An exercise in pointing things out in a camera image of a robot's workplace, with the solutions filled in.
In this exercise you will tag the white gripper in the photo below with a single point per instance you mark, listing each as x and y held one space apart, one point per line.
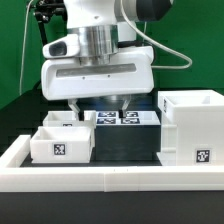
129 72

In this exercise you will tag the white front drawer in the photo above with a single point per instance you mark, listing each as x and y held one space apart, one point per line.
62 145

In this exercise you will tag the white drawer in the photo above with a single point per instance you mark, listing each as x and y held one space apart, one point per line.
62 145
69 118

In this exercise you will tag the white drawer cabinet box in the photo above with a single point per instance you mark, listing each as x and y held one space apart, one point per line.
192 128

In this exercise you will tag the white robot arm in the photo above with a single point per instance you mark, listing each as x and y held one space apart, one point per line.
96 58

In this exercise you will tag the white rear drawer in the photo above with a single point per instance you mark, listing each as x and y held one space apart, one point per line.
69 118

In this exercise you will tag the white marker tag plate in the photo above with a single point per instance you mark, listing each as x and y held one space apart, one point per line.
111 118

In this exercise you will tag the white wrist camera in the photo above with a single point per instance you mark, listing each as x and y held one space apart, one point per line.
65 47

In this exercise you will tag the black camera stand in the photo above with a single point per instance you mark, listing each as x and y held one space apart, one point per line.
44 10

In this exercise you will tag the white workspace border frame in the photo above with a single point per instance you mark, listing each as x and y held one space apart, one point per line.
15 178

